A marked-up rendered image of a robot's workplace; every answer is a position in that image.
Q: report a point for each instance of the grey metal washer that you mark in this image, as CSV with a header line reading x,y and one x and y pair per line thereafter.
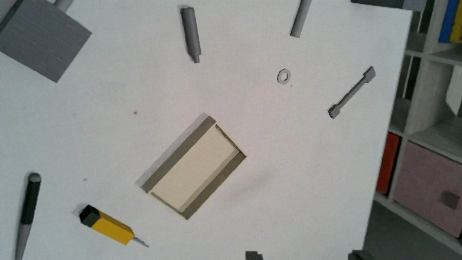
x,y
287,79

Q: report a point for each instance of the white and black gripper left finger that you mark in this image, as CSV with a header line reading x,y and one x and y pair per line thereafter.
x,y
253,255

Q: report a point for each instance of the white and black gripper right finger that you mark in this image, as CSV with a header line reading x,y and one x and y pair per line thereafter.
x,y
360,255

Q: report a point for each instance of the beige open rectangular tray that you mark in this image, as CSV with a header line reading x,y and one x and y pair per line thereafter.
x,y
196,170

